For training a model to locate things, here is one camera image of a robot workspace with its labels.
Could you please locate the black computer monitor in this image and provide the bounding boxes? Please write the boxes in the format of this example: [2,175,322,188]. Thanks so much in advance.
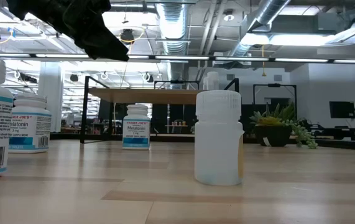
[329,101,355,119]

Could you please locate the overhead bar with light strips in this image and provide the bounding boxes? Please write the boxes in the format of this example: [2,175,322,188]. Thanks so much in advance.
[0,52,355,65]

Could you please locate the yellow hanging cord with cone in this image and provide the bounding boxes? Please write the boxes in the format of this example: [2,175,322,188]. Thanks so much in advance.
[260,45,267,77]

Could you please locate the silver smooth ventilation duct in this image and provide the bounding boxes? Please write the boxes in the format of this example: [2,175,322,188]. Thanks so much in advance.
[226,0,292,57]

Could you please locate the wooden shelf board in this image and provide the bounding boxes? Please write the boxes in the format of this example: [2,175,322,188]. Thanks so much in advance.
[88,88,205,105]

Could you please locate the green succulent plant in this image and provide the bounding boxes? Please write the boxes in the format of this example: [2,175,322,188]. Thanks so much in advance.
[249,101,319,150]

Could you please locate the black metal gantry frame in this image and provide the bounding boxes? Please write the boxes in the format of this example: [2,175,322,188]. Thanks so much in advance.
[252,83,298,110]
[154,80,200,91]

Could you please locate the black plant pot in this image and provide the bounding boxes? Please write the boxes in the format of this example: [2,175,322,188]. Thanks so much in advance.
[254,124,293,147]

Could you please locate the silver ribbed ventilation duct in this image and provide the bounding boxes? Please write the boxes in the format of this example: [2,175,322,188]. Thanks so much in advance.
[154,0,191,82]

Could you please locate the black metal rig frame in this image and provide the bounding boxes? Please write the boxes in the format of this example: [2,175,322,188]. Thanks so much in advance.
[49,132,355,152]

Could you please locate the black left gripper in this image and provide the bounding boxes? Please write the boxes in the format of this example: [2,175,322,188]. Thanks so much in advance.
[6,0,130,62]

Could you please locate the translucent white bottle yellow label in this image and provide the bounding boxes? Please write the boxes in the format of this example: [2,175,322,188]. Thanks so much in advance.
[194,90,246,187]

